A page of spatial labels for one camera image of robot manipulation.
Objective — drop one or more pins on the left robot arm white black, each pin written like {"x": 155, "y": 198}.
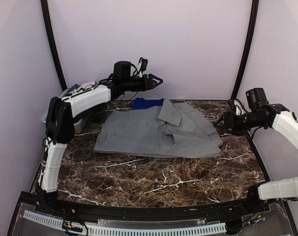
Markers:
{"x": 60, "y": 125}

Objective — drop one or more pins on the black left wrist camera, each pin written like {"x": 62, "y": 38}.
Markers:
{"x": 126, "y": 69}

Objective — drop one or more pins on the blue patterned garment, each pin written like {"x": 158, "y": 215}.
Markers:
{"x": 71, "y": 89}

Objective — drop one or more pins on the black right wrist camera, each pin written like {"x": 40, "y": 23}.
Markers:
{"x": 256, "y": 99}

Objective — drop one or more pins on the black frame post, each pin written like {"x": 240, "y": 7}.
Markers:
{"x": 246, "y": 49}
{"x": 52, "y": 43}

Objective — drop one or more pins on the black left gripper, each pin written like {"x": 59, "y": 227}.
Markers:
{"x": 150, "y": 85}

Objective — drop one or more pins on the grey button shirt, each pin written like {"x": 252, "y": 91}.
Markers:
{"x": 173, "y": 130}

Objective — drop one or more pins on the right black frame post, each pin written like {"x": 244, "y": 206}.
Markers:
{"x": 246, "y": 49}

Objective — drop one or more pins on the dark green white garment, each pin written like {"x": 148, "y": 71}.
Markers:
{"x": 86, "y": 86}

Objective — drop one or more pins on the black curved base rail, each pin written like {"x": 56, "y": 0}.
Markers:
{"x": 224, "y": 212}

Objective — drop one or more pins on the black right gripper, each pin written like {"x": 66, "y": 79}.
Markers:
{"x": 228, "y": 116}

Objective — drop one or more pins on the white slotted cable duct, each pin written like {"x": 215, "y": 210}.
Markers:
{"x": 128, "y": 228}

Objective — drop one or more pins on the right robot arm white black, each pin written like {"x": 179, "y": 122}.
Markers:
{"x": 267, "y": 116}

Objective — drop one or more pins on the blue printed t-shirt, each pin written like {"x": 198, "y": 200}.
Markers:
{"x": 141, "y": 103}

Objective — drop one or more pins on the left black frame post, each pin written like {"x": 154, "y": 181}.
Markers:
{"x": 52, "y": 43}

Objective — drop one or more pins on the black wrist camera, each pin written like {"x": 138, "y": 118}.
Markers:
{"x": 256, "y": 99}
{"x": 126, "y": 69}

